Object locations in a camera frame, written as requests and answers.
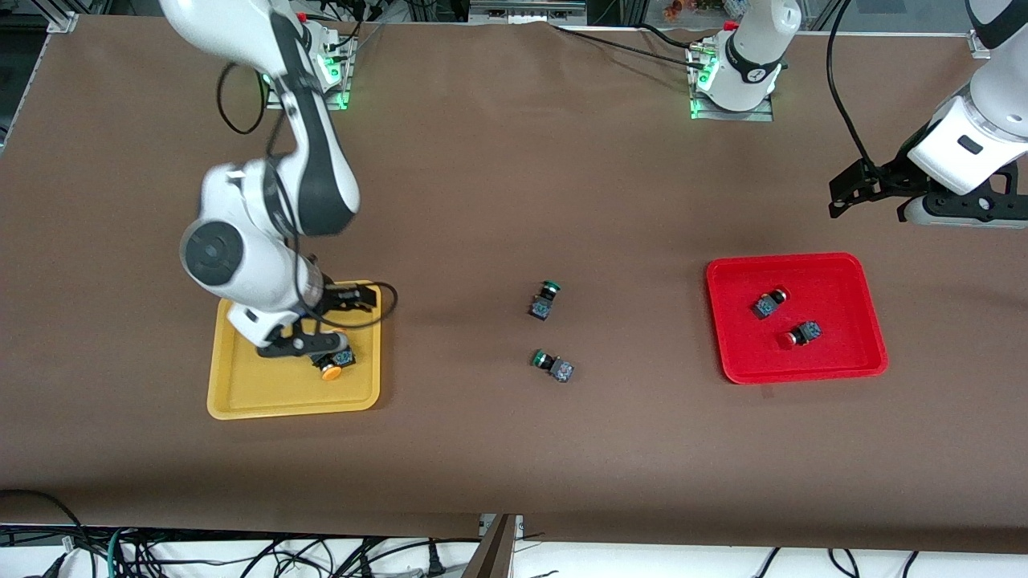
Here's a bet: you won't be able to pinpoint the yellow push button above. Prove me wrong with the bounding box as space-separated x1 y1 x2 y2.
319 348 356 382

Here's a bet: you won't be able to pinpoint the red push button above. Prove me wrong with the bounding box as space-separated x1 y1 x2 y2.
776 320 822 349
752 286 789 321

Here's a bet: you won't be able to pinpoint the red plastic tray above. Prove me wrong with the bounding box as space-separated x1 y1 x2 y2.
705 252 890 385

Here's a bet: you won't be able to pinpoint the yellow plastic tray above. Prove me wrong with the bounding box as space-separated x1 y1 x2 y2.
206 279 383 421

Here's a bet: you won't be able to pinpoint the green push button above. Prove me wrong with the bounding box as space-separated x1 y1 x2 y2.
531 348 576 384
528 279 562 321

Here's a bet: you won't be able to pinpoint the brown table cover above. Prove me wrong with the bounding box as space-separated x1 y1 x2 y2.
0 16 1028 555

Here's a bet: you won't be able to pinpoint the grey box behind table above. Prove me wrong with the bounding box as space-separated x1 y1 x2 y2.
470 0 587 23

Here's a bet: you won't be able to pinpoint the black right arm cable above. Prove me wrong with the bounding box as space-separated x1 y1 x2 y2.
217 63 398 330

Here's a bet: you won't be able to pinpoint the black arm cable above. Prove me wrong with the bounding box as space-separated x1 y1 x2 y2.
827 0 876 169
217 63 398 330

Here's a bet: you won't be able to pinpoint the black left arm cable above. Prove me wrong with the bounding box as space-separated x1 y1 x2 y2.
827 0 876 169

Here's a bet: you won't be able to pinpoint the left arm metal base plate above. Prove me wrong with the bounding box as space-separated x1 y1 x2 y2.
687 40 776 123

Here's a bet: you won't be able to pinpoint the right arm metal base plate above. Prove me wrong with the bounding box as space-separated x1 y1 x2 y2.
265 24 355 112

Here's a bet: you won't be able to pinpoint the black cable on table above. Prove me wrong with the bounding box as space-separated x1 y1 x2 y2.
550 22 708 65

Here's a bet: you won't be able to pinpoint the dark camera pole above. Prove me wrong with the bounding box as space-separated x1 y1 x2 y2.
462 514 520 578

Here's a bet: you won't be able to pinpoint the green floor cable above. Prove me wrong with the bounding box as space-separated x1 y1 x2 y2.
104 526 133 578

